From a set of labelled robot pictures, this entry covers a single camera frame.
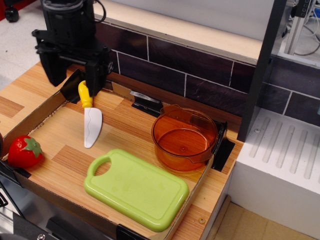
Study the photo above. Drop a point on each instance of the green plastic cutting board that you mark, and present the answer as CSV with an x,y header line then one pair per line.
x,y
136,188

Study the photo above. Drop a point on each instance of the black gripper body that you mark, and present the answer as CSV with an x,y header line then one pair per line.
x,y
72,35

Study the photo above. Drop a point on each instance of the white dish drying rack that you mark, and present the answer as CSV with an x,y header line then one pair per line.
x,y
277,172

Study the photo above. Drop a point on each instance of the red toy strawberry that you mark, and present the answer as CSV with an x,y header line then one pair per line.
x,y
24,152

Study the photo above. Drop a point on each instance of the cardboard fence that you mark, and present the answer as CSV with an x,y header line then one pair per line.
x,y
51,195

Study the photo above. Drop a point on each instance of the orange transparent plastic pot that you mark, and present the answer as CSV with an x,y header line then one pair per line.
x,y
184,138

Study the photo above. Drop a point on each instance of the aluminium frame profile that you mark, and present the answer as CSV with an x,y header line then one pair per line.
x,y
298,22

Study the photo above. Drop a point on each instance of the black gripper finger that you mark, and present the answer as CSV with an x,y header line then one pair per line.
x,y
95,76
54,67

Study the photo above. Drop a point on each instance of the yellow handled white toy knife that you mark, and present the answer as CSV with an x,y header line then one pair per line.
x,y
93,117

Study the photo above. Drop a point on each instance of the dark grey vertical post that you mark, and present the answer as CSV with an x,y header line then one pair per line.
x,y
264,64

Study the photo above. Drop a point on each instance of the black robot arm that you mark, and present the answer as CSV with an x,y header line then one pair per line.
x,y
68,6

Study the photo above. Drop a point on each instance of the black caster wheel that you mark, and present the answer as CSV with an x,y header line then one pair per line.
x,y
11,14

